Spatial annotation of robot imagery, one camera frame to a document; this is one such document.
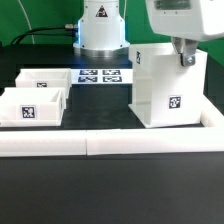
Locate white foam barrier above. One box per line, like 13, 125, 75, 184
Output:
0, 128, 224, 157
200, 98, 224, 128

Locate black cables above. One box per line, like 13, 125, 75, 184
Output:
9, 23, 80, 46

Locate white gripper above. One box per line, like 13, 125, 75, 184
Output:
146, 0, 224, 66

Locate white drawer tray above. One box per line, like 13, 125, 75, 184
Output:
15, 68, 72, 97
0, 87, 66, 127

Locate white foam right barrier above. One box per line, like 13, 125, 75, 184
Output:
200, 98, 224, 128

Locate white drawer cabinet box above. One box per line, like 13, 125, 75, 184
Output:
129, 43, 207, 128

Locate white thin cable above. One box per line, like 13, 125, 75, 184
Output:
17, 0, 36, 45

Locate white front drawer tray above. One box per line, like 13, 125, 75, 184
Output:
0, 87, 66, 127

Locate fiducial marker sheet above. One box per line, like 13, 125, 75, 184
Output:
71, 69, 133, 85

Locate white rear drawer tray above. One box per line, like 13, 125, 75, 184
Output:
15, 68, 72, 97

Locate white foam front barrier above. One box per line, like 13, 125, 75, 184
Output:
0, 128, 224, 157

